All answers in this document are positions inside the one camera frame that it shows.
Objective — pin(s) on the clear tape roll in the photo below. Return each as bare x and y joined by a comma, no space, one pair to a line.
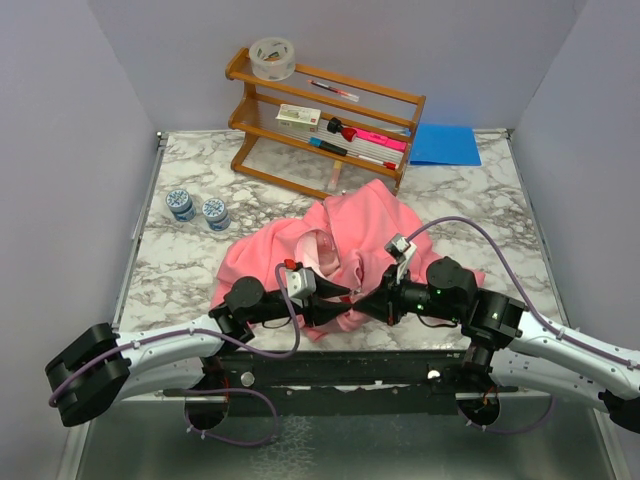
272,59

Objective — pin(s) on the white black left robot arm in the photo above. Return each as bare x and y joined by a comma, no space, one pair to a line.
102,366

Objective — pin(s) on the white staples box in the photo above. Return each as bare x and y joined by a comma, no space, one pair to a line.
298,117

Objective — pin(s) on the blue folder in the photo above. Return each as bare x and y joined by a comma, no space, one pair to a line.
444,145

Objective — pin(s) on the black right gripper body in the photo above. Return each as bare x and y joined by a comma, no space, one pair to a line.
402,295

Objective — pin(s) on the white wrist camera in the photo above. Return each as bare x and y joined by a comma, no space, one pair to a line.
402,251
300,282

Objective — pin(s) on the black metal base rail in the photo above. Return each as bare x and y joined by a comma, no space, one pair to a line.
328,383

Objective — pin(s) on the blue white paint jar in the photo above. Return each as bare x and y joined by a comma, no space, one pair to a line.
180,205
216,214

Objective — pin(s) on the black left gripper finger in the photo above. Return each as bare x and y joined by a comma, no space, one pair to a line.
325,312
326,289

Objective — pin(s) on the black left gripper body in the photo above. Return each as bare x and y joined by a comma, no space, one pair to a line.
307,308

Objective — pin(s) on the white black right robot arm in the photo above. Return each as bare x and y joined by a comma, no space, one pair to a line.
511,345

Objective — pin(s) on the wooden three-tier shelf rack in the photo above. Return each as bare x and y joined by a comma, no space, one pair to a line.
283,156

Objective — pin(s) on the pink zip jacket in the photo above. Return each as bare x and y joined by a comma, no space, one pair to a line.
342,238

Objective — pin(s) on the yellow pink glue stick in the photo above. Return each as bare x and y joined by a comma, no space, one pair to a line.
335,176

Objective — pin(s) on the pink highlighter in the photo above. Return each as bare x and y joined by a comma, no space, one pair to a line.
381,140

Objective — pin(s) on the white red pen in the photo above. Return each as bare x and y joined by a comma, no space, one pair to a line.
386,164

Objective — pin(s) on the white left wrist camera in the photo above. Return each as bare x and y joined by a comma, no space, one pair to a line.
300,282

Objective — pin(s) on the red clear pen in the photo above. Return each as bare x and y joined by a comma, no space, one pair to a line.
342,93

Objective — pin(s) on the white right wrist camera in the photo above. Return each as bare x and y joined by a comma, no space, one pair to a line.
402,251

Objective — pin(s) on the blue black marker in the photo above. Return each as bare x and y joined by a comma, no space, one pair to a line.
327,146

